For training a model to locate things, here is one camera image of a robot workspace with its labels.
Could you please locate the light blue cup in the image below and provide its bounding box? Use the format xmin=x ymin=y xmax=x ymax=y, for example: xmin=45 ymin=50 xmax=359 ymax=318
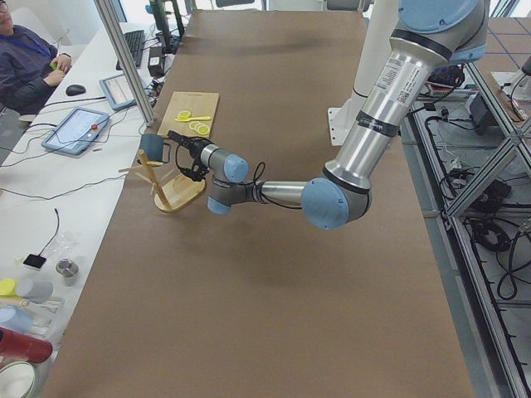
xmin=0 ymin=306 xmax=34 ymax=333

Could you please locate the blue teach pendant far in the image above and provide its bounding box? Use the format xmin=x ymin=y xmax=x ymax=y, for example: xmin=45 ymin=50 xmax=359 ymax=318
xmin=99 ymin=74 xmax=136 ymax=110

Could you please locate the white green bowl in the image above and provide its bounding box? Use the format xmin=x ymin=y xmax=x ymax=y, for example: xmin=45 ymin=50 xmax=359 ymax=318
xmin=1 ymin=362 xmax=39 ymax=398

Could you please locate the blue teach pendant near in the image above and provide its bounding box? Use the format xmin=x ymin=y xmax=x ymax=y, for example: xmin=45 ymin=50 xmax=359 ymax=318
xmin=41 ymin=107 xmax=110 ymax=156

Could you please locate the yellow cup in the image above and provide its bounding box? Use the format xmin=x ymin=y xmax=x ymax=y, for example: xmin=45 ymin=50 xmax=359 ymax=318
xmin=0 ymin=278 xmax=18 ymax=297

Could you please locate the yellow plastic knife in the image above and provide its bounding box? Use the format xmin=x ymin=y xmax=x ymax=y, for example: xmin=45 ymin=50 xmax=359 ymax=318
xmin=174 ymin=116 xmax=212 ymax=123

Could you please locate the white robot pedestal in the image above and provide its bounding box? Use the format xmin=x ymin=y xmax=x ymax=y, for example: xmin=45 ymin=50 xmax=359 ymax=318
xmin=327 ymin=0 xmax=399 ymax=146

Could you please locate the seated person dark jacket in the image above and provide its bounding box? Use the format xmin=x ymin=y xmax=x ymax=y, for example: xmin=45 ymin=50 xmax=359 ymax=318
xmin=1 ymin=1 xmax=72 ymax=115

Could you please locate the black power adapter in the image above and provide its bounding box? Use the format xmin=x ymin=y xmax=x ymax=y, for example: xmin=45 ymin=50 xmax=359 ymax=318
xmin=148 ymin=46 xmax=166 ymax=78

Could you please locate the wooden cup storage rack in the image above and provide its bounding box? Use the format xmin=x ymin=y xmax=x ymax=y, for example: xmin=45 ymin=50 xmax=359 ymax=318
xmin=119 ymin=149 xmax=207 ymax=213

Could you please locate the black computer mouse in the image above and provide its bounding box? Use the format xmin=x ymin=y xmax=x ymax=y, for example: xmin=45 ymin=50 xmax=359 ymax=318
xmin=66 ymin=84 xmax=86 ymax=96

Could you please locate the blue teach pendant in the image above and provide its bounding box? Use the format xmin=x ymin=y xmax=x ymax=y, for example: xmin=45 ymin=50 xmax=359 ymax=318
xmin=99 ymin=74 xmax=136 ymax=110
xmin=41 ymin=107 xmax=110 ymax=156

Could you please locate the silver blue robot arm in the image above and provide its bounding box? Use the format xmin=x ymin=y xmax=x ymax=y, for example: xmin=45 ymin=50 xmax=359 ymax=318
xmin=168 ymin=1 xmax=490 ymax=230

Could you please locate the red thermos bottle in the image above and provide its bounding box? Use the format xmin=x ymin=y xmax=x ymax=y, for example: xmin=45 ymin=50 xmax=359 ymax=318
xmin=1 ymin=328 xmax=53 ymax=363

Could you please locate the small steel cup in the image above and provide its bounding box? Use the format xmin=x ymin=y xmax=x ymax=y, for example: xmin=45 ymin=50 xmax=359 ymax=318
xmin=56 ymin=258 xmax=80 ymax=286

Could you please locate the lemon slice single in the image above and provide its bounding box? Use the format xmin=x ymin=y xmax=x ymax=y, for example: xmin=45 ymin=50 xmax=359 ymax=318
xmin=176 ymin=110 xmax=192 ymax=121

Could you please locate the bamboo cutting board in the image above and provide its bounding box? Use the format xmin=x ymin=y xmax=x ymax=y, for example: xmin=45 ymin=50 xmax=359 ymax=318
xmin=153 ymin=91 xmax=220 ymax=138

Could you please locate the black square pad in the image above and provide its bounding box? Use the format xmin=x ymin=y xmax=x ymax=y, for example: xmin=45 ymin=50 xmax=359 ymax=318
xmin=22 ymin=254 xmax=46 ymax=269

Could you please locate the black keyboard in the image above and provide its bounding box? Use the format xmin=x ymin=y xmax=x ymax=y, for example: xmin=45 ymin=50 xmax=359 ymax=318
xmin=123 ymin=30 xmax=145 ymax=69

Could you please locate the grey cylinder cup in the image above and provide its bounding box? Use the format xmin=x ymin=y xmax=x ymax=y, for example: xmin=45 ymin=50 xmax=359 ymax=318
xmin=16 ymin=279 xmax=53 ymax=303

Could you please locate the dark teal mug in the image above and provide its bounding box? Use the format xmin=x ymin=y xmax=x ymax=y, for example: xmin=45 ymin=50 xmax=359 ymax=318
xmin=139 ymin=133 xmax=171 ymax=163

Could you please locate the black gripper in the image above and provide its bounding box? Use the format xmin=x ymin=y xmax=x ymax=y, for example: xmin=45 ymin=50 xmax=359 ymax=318
xmin=168 ymin=130 xmax=212 ymax=163

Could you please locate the aluminium frame post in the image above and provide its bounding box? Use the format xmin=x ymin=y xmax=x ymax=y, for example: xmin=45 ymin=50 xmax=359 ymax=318
xmin=94 ymin=0 xmax=155 ymax=127

